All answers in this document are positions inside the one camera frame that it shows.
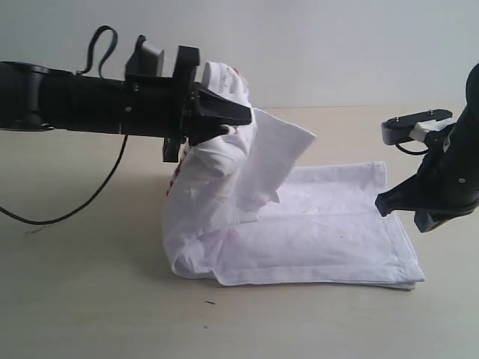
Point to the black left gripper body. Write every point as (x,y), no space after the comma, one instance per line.
(154,105)

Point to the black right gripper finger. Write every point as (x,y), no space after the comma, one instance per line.
(403,197)

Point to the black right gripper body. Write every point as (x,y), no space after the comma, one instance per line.
(453,189)

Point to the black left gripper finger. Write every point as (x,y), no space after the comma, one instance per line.
(211,109)
(202,130)

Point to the white t-shirt red Chinese lettering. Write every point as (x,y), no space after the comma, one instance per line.
(239,210)

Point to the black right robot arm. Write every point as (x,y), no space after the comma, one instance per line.
(463,135)

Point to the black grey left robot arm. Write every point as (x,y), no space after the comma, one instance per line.
(36,98)

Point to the right wrist camera black silver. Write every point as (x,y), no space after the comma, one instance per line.
(415,127)

